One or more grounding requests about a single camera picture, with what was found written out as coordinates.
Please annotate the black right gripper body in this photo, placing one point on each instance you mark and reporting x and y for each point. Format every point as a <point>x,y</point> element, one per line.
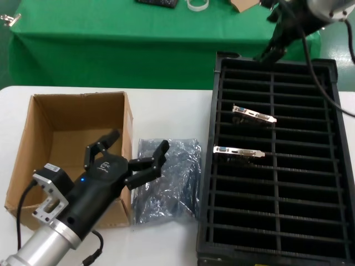
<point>299,19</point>

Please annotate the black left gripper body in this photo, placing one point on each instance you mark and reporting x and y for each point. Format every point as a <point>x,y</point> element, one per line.
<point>97,191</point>

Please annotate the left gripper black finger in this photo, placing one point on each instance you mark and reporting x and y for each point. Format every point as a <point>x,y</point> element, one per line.
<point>147,171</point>
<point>101,144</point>

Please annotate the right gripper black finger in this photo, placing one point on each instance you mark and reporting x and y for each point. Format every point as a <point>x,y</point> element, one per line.
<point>266,54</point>
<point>278,55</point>

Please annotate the graphics card with silver bracket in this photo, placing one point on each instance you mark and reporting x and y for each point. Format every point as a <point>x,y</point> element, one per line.
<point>255,115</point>
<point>238,152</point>

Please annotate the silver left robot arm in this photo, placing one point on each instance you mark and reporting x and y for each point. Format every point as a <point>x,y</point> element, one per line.
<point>41,249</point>

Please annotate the brown open cardboard box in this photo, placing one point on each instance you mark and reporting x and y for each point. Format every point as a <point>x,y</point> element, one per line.
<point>69,110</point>

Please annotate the black slotted plastic container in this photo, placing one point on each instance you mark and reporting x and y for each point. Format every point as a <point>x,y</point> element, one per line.
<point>273,194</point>

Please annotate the brown cardboard piece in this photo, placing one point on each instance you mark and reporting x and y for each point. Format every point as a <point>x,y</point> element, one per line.
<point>244,5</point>

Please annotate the clear tape roll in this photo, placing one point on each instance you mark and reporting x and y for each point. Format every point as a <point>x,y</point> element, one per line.
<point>191,7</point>

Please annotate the green tablecloth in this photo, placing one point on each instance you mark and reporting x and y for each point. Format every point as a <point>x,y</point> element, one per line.
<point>111,41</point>

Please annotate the black foam pad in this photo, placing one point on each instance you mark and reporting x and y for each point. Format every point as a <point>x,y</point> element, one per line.
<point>155,2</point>

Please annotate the silver binder clip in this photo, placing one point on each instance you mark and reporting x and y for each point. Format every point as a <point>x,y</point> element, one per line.
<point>12,20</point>

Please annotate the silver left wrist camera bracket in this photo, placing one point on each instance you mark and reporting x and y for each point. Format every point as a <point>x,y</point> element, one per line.
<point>50,205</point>

